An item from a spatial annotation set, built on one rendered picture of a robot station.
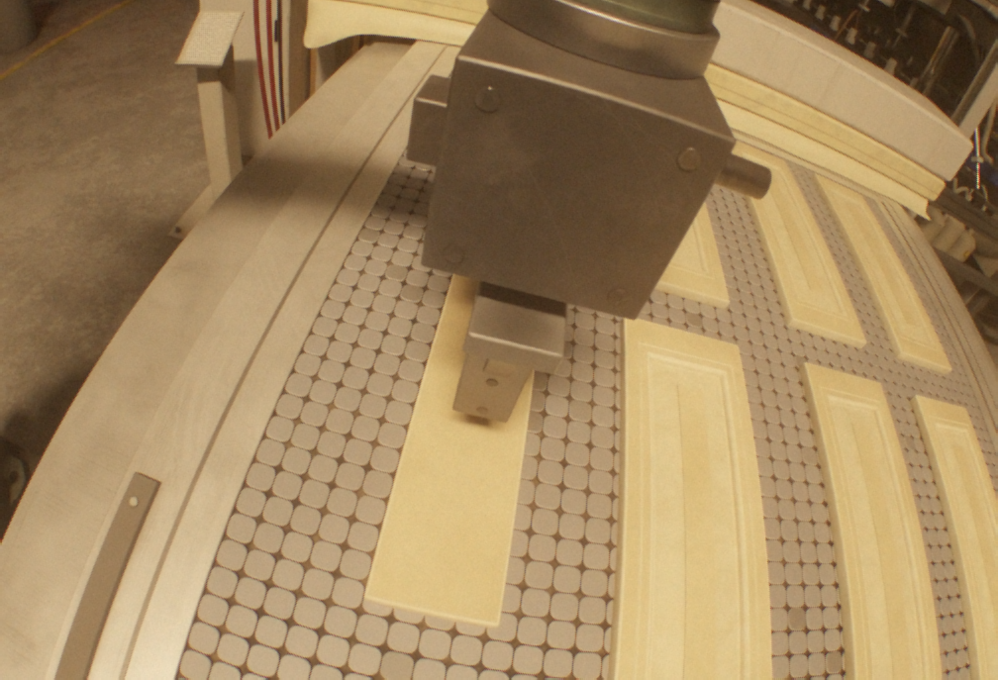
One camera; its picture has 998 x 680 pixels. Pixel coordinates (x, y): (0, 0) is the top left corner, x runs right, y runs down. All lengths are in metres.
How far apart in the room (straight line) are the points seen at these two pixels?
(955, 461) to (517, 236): 0.96
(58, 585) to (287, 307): 0.44
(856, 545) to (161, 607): 0.81
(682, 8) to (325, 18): 1.40
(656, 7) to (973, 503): 0.98
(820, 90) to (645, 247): 1.46
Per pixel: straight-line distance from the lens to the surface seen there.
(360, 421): 0.59
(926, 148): 1.99
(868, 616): 0.77
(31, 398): 1.95
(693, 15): 0.29
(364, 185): 0.87
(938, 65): 3.45
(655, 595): 0.59
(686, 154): 0.25
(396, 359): 0.64
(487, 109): 0.24
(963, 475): 1.10
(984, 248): 4.73
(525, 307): 0.34
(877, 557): 0.82
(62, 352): 2.00
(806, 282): 1.08
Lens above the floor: 1.39
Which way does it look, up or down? 47 degrees down
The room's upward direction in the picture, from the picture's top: 18 degrees clockwise
